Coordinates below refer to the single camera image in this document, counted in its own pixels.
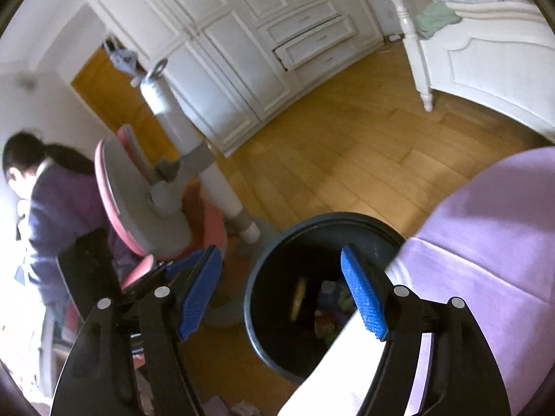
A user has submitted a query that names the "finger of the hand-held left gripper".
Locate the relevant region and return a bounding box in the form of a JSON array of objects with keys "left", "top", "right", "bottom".
[{"left": 120, "top": 246, "right": 214, "bottom": 312}]

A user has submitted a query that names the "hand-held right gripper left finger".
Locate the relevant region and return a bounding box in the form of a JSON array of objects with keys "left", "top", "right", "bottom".
[{"left": 50, "top": 246, "right": 224, "bottom": 416}]

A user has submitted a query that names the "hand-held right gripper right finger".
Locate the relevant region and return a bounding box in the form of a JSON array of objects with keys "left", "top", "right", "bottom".
[{"left": 340, "top": 245, "right": 512, "bottom": 416}]

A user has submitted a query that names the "red white snack wrapper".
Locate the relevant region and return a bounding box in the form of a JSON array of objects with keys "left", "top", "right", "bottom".
[{"left": 316, "top": 314, "right": 341, "bottom": 339}]

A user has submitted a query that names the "dark grey trash bin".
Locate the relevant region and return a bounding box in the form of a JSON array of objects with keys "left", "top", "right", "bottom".
[{"left": 244, "top": 212, "right": 406, "bottom": 384}]

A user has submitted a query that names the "white paper sheet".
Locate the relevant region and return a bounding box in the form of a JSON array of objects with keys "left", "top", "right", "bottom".
[{"left": 277, "top": 307, "right": 393, "bottom": 416}]

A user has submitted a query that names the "white grey standing pole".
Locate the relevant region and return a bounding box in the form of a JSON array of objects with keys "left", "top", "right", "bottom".
[{"left": 139, "top": 58, "right": 261, "bottom": 243}]

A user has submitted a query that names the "pink grey chair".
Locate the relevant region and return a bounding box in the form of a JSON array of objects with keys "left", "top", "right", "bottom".
[{"left": 65, "top": 125, "right": 278, "bottom": 356}]

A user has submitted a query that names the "purple cloth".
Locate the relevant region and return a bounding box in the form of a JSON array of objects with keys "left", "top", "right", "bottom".
[{"left": 386, "top": 146, "right": 555, "bottom": 416}]

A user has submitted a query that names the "orange door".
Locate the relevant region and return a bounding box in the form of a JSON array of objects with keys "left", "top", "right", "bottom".
[{"left": 71, "top": 47, "right": 178, "bottom": 161}]

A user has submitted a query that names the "grey hanging bag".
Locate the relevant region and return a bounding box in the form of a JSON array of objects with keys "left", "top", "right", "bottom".
[{"left": 104, "top": 39, "right": 144, "bottom": 74}]

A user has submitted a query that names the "white wardrobe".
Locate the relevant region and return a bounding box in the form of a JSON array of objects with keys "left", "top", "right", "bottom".
[{"left": 74, "top": 0, "right": 384, "bottom": 157}]

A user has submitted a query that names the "green cloth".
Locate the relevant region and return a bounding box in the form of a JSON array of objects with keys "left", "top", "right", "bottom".
[{"left": 416, "top": 2, "right": 462, "bottom": 37}]

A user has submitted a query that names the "white bed frame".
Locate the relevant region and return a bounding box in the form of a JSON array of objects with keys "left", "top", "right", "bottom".
[{"left": 387, "top": 0, "right": 555, "bottom": 144}]

